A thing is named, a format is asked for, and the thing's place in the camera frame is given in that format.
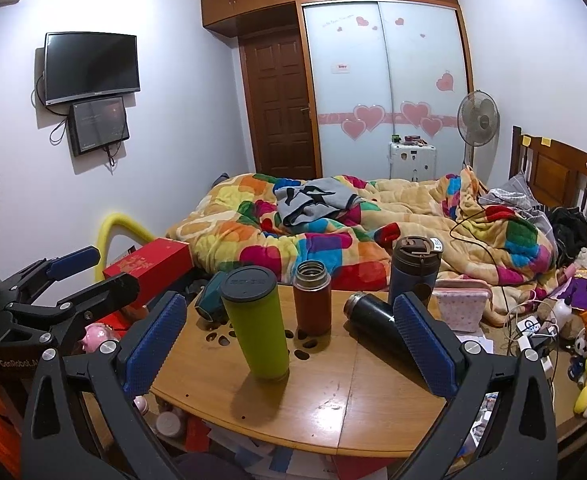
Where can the blue tumbler brown lid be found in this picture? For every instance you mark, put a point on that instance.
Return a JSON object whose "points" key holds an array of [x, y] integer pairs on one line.
{"points": [[415, 264]]}

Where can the teal ceramic cup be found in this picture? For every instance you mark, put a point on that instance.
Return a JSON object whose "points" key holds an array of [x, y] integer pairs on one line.
{"points": [[210, 305]]}

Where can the silver grey pillow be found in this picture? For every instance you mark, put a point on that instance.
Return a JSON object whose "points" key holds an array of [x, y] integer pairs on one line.
{"points": [[517, 195]]}

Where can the sliding wardrobe with hearts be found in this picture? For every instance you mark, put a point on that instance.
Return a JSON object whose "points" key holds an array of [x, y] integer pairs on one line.
{"points": [[385, 71]]}

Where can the colourful patchwork blanket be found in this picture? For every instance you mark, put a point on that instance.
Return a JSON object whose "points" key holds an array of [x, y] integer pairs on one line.
{"points": [[238, 223]]}

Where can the pink piggy bank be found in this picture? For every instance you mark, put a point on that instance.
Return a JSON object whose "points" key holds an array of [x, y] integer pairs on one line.
{"points": [[95, 335]]}

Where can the green bottle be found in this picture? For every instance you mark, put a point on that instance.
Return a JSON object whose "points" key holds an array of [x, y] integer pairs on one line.
{"points": [[250, 298]]}

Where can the yellow foam tube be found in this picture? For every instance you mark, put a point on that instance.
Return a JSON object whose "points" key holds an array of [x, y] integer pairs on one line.
{"points": [[113, 225]]}

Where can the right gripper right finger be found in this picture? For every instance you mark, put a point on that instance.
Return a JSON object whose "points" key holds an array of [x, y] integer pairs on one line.
{"points": [[520, 441]]}

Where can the small wall monitor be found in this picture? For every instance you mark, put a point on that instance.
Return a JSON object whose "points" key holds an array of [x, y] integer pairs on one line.
{"points": [[97, 124]]}

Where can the purple plush doll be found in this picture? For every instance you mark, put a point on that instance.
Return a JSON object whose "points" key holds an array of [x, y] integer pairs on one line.
{"points": [[575, 292]]}

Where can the red gift box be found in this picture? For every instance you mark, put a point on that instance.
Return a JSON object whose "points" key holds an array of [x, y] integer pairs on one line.
{"points": [[156, 266]]}

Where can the grey black garment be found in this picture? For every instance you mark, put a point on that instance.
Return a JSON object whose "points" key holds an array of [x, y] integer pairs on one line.
{"points": [[304, 202]]}

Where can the white power strip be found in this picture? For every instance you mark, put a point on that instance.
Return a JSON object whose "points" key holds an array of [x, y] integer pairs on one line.
{"points": [[535, 335]]}

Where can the brown wooden door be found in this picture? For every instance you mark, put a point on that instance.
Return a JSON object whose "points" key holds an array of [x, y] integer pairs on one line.
{"points": [[278, 104]]}

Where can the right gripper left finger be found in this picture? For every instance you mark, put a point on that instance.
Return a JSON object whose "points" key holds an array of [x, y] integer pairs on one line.
{"points": [[59, 440]]}

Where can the black lying thermos bottle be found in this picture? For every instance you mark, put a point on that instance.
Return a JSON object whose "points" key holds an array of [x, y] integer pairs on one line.
{"points": [[373, 316]]}

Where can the white small cabinet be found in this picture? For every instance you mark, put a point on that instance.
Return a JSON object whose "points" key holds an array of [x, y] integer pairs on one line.
{"points": [[412, 162]]}

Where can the black clothing pile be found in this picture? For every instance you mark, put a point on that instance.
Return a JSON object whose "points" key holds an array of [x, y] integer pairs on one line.
{"points": [[570, 231]]}

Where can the red thermos bottle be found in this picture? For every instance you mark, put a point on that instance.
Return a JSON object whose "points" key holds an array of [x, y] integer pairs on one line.
{"points": [[312, 291]]}

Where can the wooden bed headboard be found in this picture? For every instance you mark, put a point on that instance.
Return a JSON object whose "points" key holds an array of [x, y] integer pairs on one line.
{"points": [[555, 172]]}

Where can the large wall television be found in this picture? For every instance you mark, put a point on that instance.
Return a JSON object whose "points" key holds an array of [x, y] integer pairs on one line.
{"points": [[80, 65]]}

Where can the standing electric fan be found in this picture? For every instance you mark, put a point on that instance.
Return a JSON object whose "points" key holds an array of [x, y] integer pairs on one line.
{"points": [[477, 122]]}

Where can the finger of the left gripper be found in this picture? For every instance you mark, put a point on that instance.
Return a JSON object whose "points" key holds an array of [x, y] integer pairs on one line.
{"points": [[67, 321], [26, 285]]}

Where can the pink dotted box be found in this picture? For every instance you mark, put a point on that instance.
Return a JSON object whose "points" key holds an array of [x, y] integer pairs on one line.
{"points": [[462, 302]]}

